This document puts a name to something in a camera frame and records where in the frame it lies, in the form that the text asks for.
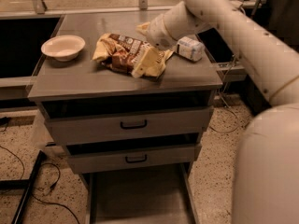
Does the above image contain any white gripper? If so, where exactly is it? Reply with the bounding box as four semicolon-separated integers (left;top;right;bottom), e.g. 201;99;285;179
132;14;177;78

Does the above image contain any brown chip bag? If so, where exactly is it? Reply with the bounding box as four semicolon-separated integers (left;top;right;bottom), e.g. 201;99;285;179
93;34;173;77

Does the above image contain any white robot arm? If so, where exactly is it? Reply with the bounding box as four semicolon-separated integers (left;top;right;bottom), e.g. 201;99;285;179
137;0;299;224

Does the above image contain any grey drawer cabinet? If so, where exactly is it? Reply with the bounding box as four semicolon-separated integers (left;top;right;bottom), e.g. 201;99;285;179
27;8;223;224

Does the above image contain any grey top drawer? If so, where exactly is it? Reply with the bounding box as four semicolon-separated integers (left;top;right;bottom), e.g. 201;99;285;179
45;91;213;145

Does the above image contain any grey drawer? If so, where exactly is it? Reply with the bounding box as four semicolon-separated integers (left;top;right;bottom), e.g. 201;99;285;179
85;164;200;224
66;133;202;174
45;91;213;145

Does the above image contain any grey middle drawer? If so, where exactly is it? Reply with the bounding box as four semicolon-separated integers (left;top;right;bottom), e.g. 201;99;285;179
66;133;202;174

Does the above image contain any grey bottom drawer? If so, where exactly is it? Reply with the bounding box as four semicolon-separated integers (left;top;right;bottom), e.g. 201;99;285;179
85;164;200;224

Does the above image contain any clear plastic water bottle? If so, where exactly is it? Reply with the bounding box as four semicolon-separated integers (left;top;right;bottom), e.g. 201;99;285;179
175;36;205;62

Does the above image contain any white bowl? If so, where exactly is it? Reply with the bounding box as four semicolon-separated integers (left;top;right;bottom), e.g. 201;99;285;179
41;35;85;62

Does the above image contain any black floor stand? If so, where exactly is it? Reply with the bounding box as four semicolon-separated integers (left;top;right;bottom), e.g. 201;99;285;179
0;151;47;224

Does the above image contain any grey cable on floor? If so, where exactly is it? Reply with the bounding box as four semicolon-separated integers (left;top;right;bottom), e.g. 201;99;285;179
208;54;247;134

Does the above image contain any black floor cable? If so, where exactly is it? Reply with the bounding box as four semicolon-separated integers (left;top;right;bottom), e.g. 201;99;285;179
0;145;81;224

